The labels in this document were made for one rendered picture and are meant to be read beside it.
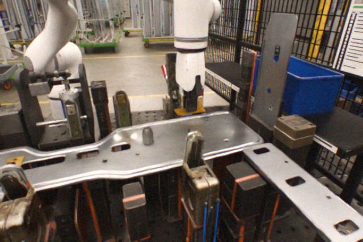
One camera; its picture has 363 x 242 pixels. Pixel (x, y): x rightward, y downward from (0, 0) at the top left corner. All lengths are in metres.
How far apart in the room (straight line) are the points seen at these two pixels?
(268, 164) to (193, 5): 0.42
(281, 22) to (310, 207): 0.47
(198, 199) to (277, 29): 0.51
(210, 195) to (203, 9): 0.40
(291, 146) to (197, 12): 0.43
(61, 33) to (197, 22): 0.58
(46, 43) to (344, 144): 1.03
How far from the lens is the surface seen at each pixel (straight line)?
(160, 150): 0.62
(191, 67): 0.55
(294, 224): 0.91
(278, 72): 0.72
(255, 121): 0.81
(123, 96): 0.74
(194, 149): 0.49
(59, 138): 0.82
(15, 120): 0.80
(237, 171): 0.60
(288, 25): 0.69
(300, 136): 0.69
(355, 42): 0.91
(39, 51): 1.04
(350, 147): 0.72
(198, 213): 0.51
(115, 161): 0.60
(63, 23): 0.93
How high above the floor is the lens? 1.37
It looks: 25 degrees down
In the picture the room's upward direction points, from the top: straight up
